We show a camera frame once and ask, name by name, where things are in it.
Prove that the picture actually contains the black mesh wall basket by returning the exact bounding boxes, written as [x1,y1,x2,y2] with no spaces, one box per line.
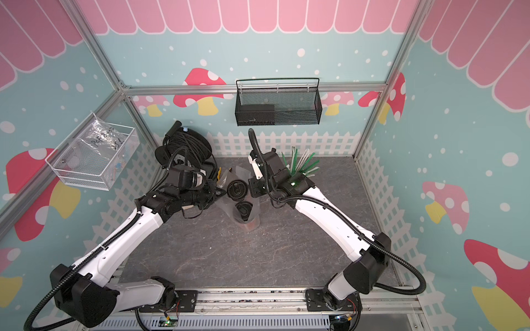
[235,77,323,126]

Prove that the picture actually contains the red cartoon milk tea cup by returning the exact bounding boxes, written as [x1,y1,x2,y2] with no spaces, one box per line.
[226,179,248,202]

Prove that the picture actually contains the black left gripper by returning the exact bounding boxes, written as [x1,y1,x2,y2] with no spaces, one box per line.
[180,178,226,210]

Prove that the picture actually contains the black cable reel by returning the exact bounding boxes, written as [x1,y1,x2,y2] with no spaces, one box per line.
[155,121,219,179]

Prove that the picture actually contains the clear bag in basket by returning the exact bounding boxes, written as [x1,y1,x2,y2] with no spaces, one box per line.
[78,117,128,175]

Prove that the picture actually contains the green and white straws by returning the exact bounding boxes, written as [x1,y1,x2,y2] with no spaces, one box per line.
[281,146,320,177]

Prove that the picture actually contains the black box in basket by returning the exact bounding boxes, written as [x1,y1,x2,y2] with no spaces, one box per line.
[235,104,275,126]

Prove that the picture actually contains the clear plastic carrier bag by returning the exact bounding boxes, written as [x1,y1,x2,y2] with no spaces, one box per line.
[215,166,260,233]

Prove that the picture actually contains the white wire wall basket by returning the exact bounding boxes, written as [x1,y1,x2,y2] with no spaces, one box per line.
[45,113,140,191]

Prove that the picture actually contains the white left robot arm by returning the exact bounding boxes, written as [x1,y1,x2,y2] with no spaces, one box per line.
[23,147,224,330]

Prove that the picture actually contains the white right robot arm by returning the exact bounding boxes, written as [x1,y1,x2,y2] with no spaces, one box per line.
[248,129,426,310]

